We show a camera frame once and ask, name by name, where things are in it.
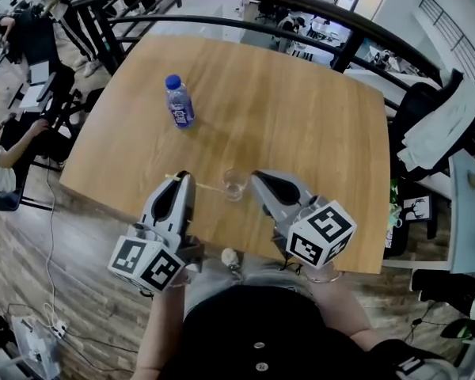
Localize white garment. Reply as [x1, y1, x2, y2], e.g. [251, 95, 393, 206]
[397, 78, 475, 173]

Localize person's black top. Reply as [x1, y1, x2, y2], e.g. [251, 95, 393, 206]
[180, 284, 462, 380]

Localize grey box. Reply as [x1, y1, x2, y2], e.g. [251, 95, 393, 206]
[10, 315, 63, 380]

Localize blue capped plastic bottle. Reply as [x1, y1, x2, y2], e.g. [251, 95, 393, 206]
[165, 73, 196, 131]

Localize black office chair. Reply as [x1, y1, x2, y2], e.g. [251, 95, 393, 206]
[388, 68, 475, 184]

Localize deer silhouette picture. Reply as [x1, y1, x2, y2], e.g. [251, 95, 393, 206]
[401, 194, 433, 224]

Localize person's grey trousers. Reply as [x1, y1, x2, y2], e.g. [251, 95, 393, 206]
[184, 249, 316, 320]

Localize thin bracelet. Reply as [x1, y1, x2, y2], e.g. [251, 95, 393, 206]
[166, 274, 192, 290]
[305, 269, 344, 285]

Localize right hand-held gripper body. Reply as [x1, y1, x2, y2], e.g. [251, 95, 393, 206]
[254, 169, 358, 270]

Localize black folding chair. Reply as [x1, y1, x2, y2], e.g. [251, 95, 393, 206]
[21, 71, 87, 169]

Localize thin pale straw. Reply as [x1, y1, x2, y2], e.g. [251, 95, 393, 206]
[165, 173, 226, 194]

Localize white side desk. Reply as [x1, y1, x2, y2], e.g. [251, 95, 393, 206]
[447, 147, 475, 276]

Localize person's left forearm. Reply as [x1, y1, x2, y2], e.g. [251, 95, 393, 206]
[131, 265, 192, 380]

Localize person's right forearm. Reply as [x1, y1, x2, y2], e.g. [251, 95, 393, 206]
[303, 262, 382, 352]

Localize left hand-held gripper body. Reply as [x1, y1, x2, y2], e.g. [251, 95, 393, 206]
[107, 176, 205, 295]

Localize clear glass cup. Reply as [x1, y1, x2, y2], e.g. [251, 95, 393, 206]
[222, 168, 249, 203]

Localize white power strip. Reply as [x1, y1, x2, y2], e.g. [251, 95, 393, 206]
[48, 317, 70, 339]

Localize small white fluffy charm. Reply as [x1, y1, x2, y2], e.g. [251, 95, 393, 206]
[220, 247, 243, 279]

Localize white floor cable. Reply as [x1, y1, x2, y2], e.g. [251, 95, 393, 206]
[43, 160, 64, 326]

